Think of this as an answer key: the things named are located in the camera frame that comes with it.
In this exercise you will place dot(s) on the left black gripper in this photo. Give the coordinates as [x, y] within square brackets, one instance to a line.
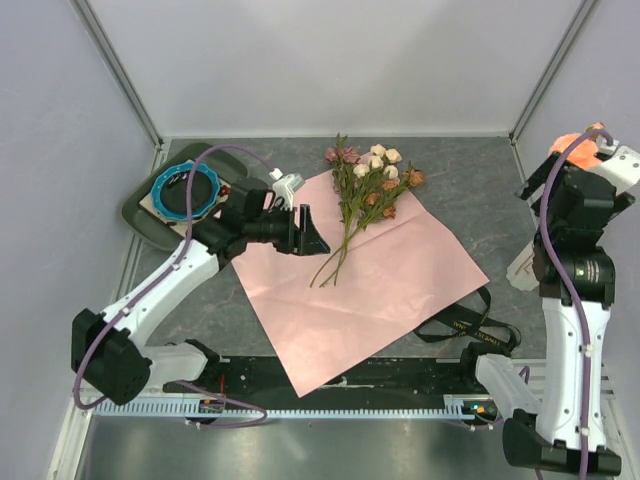
[304, 240]

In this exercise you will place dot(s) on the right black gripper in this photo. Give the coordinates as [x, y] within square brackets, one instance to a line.
[533, 184]

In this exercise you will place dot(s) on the orange dried flower spray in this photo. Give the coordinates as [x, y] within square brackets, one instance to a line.
[380, 190]

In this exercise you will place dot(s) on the purple flower bouquet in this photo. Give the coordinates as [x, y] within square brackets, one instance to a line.
[397, 274]

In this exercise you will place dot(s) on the cream rosebud spray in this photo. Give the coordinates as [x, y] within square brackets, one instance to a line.
[367, 187]

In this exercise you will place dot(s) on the black ribbon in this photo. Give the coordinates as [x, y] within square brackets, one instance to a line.
[465, 322]

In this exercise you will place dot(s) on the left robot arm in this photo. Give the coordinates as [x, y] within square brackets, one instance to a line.
[109, 349]

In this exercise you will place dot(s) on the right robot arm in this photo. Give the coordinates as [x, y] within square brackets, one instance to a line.
[563, 431]

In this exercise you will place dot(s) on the white ceramic vase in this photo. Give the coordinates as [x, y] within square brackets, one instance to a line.
[520, 273]

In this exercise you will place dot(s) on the blue rimmed black plate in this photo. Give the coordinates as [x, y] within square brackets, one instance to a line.
[169, 191]

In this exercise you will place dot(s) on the dark green tray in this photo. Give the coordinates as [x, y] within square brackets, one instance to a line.
[228, 166]

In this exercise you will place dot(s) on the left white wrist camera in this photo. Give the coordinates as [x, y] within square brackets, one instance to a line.
[284, 187]

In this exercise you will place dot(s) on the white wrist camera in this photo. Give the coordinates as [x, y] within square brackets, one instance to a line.
[618, 164]
[284, 187]

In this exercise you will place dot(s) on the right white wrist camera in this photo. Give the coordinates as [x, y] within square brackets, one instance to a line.
[618, 164]

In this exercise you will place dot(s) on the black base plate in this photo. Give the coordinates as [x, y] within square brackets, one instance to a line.
[376, 383]

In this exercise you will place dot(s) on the right aluminium frame post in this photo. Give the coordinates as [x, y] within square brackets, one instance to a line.
[561, 52]

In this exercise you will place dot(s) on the aluminium frame post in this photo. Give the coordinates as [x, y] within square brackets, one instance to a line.
[100, 38]
[561, 52]

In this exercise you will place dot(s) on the light blue cable duct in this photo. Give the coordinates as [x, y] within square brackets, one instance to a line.
[193, 407]

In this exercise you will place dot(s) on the left aluminium frame post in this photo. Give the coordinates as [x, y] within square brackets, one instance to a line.
[100, 38]

